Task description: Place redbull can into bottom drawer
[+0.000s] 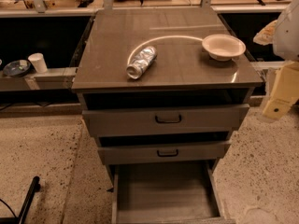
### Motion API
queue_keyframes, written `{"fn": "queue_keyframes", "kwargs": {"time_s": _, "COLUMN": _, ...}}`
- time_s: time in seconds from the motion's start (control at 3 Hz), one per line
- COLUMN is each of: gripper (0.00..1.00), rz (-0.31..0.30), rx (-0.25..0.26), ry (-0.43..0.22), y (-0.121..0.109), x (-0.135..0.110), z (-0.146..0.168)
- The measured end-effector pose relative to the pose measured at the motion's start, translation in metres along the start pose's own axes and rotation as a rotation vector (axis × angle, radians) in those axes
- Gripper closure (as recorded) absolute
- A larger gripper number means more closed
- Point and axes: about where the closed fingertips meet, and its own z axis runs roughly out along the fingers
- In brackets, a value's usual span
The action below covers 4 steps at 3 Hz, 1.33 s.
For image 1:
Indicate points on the middle grey drawer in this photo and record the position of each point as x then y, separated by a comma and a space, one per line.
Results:
163, 152

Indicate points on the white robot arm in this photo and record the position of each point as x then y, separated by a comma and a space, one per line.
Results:
283, 34

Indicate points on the black bar on floor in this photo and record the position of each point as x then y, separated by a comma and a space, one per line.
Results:
20, 218

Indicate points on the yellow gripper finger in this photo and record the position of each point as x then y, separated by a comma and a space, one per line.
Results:
282, 91

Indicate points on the white paper cup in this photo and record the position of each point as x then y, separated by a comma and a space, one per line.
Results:
38, 62

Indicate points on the bottom grey drawer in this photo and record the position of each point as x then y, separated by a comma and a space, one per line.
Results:
166, 193

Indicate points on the low grey shelf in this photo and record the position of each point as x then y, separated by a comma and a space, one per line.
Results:
53, 79

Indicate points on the grey drawer cabinet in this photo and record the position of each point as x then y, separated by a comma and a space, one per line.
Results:
182, 75

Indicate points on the dark plate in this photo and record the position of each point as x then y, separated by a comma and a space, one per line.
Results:
17, 68

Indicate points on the top grey drawer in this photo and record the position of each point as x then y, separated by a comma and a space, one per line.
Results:
167, 120

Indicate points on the grey drawer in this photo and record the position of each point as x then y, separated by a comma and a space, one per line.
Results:
167, 120
163, 152
166, 193

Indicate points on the white bowl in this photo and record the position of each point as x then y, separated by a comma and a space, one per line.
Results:
223, 47

